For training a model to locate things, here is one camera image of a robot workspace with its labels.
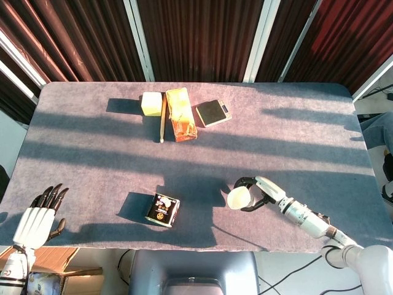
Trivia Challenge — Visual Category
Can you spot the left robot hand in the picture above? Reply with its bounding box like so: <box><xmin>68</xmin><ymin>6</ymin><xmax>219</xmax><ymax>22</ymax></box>
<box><xmin>12</xmin><ymin>183</ymin><xmax>69</xmax><ymax>249</ymax></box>

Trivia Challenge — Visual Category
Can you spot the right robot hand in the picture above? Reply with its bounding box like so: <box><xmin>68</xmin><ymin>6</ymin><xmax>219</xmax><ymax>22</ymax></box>
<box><xmin>232</xmin><ymin>176</ymin><xmax>289</xmax><ymax>213</ymax></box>

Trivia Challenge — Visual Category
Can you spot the white paper cup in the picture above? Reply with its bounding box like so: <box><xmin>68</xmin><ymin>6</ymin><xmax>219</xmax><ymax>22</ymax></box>
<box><xmin>227</xmin><ymin>187</ymin><xmax>257</xmax><ymax>210</ymax></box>

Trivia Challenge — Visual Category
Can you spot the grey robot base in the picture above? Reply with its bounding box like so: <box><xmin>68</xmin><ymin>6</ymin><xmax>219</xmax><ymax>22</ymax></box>
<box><xmin>127</xmin><ymin>249</ymin><xmax>261</xmax><ymax>295</ymax></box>

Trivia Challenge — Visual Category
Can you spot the cardboard box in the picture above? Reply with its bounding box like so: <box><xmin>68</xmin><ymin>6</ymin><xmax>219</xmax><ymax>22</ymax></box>
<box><xmin>0</xmin><ymin>245</ymin><xmax>104</xmax><ymax>295</ymax></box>

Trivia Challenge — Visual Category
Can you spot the white printed package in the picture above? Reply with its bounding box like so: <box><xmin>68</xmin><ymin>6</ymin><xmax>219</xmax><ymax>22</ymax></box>
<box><xmin>25</xmin><ymin>272</ymin><xmax>65</xmax><ymax>295</ymax></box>

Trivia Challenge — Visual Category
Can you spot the grey-blue table cloth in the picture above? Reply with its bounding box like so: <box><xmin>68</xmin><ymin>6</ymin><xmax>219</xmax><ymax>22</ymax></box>
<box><xmin>0</xmin><ymin>81</ymin><xmax>393</xmax><ymax>254</ymax></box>

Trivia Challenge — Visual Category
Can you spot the small digital pocket scale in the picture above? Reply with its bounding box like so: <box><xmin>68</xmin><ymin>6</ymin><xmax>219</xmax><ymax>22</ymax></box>
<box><xmin>195</xmin><ymin>99</ymin><xmax>233</xmax><ymax>128</ymax></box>

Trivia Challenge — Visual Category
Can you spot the black printed tin box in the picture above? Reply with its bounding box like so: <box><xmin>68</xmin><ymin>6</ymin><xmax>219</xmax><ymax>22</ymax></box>
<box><xmin>145</xmin><ymin>193</ymin><xmax>181</xmax><ymax>228</ymax></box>

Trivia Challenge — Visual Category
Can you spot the orange crumpled carton box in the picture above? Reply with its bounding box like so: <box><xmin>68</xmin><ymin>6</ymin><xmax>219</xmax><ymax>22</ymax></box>
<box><xmin>165</xmin><ymin>87</ymin><xmax>198</xmax><ymax>143</ymax></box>

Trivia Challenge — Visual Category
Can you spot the wooden drumstick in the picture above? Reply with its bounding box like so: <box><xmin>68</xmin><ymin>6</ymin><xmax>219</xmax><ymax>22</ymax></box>
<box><xmin>159</xmin><ymin>92</ymin><xmax>168</xmax><ymax>144</ymax></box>

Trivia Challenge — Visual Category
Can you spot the blue jeans leg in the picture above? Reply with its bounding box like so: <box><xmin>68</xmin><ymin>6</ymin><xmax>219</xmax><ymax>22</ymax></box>
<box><xmin>359</xmin><ymin>111</ymin><xmax>393</xmax><ymax>149</ymax></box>

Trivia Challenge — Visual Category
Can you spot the pale yellow cube block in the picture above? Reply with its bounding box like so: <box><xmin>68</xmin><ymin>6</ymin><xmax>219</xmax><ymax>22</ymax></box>
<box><xmin>141</xmin><ymin>92</ymin><xmax>163</xmax><ymax>117</ymax></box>

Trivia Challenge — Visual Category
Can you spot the dark red curtain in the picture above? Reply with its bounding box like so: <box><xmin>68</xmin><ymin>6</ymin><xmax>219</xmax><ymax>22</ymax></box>
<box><xmin>0</xmin><ymin>0</ymin><xmax>393</xmax><ymax>124</ymax></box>

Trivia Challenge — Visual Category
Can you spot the black floor cable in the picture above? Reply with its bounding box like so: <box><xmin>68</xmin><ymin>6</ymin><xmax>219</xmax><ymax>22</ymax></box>
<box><xmin>257</xmin><ymin>253</ymin><xmax>363</xmax><ymax>295</ymax></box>

